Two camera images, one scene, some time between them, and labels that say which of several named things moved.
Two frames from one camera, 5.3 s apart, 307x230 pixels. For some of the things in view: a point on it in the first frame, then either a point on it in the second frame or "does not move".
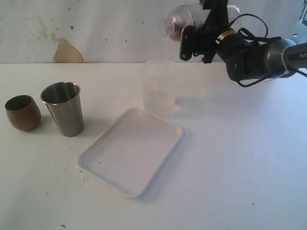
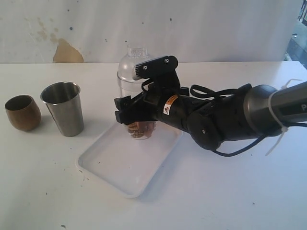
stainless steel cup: [63, 99] does not move
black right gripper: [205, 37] -> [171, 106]
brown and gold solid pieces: [176, 34] -> [141, 130]
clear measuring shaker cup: [198, 16] -> [128, 85]
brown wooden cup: [23, 113] does not move
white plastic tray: [127, 154] does not move
